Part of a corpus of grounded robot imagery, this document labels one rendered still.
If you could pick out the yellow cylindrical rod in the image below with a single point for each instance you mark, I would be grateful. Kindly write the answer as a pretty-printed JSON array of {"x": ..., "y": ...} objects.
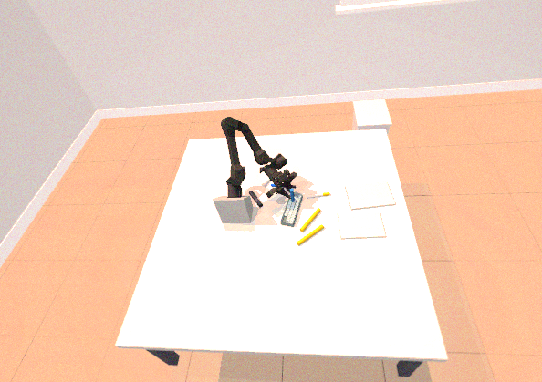
[
  {"x": 310, "y": 234},
  {"x": 310, "y": 220}
]

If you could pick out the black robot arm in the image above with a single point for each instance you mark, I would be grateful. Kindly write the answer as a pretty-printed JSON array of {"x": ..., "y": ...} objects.
[{"x": 237, "y": 172}]

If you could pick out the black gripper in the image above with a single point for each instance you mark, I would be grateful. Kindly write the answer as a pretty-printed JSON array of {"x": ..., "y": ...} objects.
[{"x": 278, "y": 186}]

